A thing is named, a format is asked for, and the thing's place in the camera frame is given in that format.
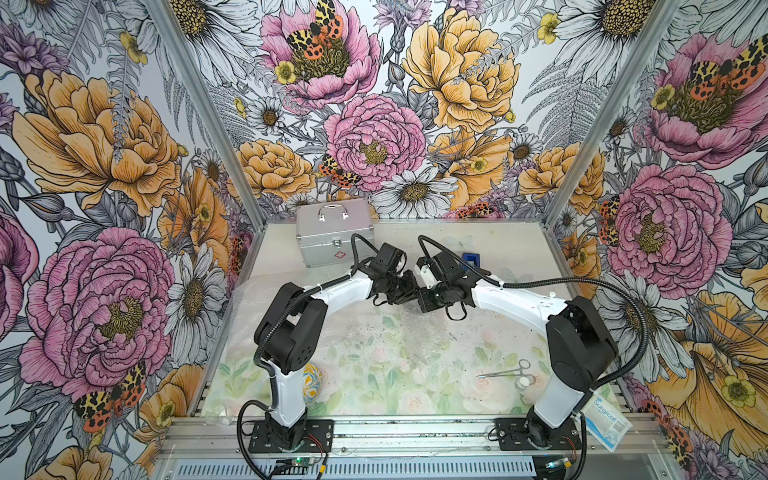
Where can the silver scissors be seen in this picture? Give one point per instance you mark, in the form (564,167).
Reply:
(520,370)

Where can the aluminium front rail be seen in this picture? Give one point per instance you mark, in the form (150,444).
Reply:
(384,436)

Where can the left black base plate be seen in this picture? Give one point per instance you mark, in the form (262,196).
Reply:
(306,436)

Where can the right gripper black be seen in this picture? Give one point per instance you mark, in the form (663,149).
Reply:
(424,300)

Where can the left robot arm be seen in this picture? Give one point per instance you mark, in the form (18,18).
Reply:
(289,332)

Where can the clear bubble wrap sheet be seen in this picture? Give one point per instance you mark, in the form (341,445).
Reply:
(364,364)

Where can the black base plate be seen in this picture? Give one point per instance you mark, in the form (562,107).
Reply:
(523,434)
(306,436)

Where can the upside-down yellow blue bowl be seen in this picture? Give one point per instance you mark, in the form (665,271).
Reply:
(313,383)

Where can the blue tape dispenser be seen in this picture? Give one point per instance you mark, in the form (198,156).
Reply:
(470,260)

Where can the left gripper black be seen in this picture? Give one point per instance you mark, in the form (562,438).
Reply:
(409,292)

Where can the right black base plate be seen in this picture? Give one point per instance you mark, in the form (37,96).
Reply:
(523,434)

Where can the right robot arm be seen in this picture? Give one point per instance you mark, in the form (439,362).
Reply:
(580,347)

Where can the silver aluminium case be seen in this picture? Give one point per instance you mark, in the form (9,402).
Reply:
(324,230)

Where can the white blue packet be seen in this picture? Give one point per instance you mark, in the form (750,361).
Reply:
(605,422)

